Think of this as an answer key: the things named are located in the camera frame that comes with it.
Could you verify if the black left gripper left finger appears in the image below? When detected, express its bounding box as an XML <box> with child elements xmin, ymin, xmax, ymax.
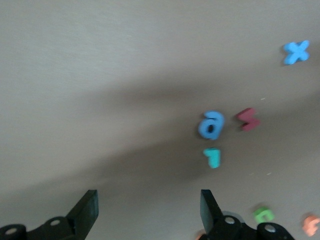
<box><xmin>66</xmin><ymin>189</ymin><xmax>99</xmax><ymax>240</ymax></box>

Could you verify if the brown table cover sheet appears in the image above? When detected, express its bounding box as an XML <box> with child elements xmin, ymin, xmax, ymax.
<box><xmin>0</xmin><ymin>0</ymin><xmax>320</xmax><ymax>240</ymax></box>

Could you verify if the blue foam letter a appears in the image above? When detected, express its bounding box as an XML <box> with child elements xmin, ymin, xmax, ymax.
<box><xmin>197</xmin><ymin>110</ymin><xmax>226</xmax><ymax>141</ymax></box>

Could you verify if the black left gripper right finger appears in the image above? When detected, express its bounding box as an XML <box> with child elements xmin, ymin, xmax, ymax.
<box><xmin>200</xmin><ymin>189</ymin><xmax>223</xmax><ymax>235</ymax></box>

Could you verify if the green foam letter u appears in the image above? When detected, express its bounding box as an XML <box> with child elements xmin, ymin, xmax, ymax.
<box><xmin>252</xmin><ymin>205</ymin><xmax>276</xmax><ymax>225</ymax></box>

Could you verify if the teal foam letter l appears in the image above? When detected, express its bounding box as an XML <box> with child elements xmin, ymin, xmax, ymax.
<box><xmin>202</xmin><ymin>147</ymin><xmax>222</xmax><ymax>169</ymax></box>

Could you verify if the orange foam letter t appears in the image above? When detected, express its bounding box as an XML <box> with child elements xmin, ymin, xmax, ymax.
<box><xmin>301</xmin><ymin>214</ymin><xmax>320</xmax><ymax>237</ymax></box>

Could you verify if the red zigzag foam letter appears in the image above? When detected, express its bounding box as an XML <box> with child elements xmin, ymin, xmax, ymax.
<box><xmin>234</xmin><ymin>107</ymin><xmax>261</xmax><ymax>133</ymax></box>

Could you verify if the blue foam letter x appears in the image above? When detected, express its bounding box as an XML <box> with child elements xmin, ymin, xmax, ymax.
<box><xmin>282</xmin><ymin>39</ymin><xmax>311</xmax><ymax>66</ymax></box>

